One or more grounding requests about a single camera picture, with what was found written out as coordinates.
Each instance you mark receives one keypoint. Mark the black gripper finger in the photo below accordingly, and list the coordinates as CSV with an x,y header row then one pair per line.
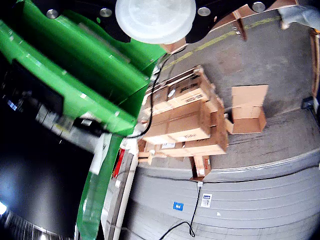
x,y
82,6
215,10

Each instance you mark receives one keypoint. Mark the white bottle teal label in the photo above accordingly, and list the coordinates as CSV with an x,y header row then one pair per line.
x,y
155,20

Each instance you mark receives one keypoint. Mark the open cardboard box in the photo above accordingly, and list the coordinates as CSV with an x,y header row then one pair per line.
x,y
247,105

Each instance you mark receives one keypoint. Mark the flattened cardboard pile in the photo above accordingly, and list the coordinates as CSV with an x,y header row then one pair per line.
x,y
185,117

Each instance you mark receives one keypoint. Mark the black floor box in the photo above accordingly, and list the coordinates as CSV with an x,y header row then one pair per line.
x,y
307,103

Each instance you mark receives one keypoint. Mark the green metal cabinet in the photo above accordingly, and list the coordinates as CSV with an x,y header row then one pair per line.
x,y
75,62

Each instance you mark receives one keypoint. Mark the clear plastic bag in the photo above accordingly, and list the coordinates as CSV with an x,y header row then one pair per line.
x,y
300,15

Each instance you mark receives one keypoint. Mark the wooden pallet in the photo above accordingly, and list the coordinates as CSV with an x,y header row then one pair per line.
x,y
315,62

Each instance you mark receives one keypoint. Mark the white printed sign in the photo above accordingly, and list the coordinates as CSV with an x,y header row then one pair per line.
x,y
206,200

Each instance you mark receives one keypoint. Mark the blue square sign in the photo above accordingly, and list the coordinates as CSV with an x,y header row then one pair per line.
x,y
178,205

